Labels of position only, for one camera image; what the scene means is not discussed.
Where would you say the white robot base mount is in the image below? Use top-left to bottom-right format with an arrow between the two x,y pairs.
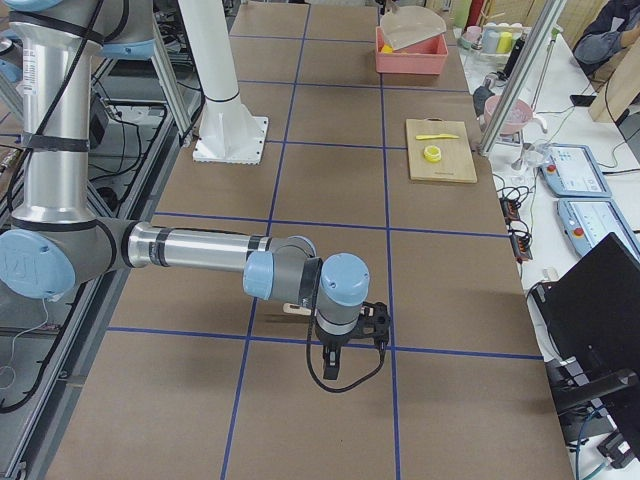
179,0 -> 269,165

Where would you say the pink bowl on scale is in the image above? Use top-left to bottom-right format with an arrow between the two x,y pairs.
484,95 -> 533,135

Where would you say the bamboo cutting board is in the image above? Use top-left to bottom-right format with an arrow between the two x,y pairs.
405,119 -> 477,184

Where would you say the aluminium frame post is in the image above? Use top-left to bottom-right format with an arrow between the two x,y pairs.
477,0 -> 566,157

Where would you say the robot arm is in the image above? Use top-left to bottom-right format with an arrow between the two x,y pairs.
1,1 -> 391,390

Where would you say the black power strip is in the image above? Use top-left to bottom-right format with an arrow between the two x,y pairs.
500,198 -> 533,263

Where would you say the teach pendant near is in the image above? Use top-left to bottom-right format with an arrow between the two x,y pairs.
556,198 -> 639,259

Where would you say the yellow toy lemon slice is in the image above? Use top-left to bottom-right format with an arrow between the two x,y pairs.
423,145 -> 442,163

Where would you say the pink plastic bin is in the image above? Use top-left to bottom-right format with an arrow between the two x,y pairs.
375,27 -> 448,75

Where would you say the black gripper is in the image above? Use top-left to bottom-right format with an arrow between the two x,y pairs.
317,302 -> 390,379

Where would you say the person in dark clothes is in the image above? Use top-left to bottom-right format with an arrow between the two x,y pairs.
573,0 -> 639,77

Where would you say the stack of coloured cups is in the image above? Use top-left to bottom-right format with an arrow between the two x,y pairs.
457,22 -> 531,56

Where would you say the black monitor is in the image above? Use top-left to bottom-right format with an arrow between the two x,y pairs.
532,233 -> 639,372

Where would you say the yellow plastic knife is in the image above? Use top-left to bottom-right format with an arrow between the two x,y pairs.
414,133 -> 460,141

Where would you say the teach pendant far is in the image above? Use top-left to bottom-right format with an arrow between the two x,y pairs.
539,143 -> 611,199

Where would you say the teach pendant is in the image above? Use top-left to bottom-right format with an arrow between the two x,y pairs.
556,198 -> 639,259
539,143 -> 611,199

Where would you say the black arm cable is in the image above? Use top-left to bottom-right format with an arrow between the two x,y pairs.
0,0 -> 386,394

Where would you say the beige brush with black bristles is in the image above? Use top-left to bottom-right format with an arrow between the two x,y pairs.
266,303 -> 311,322

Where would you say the beige dustpan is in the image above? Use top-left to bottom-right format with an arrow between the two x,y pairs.
380,5 -> 447,50

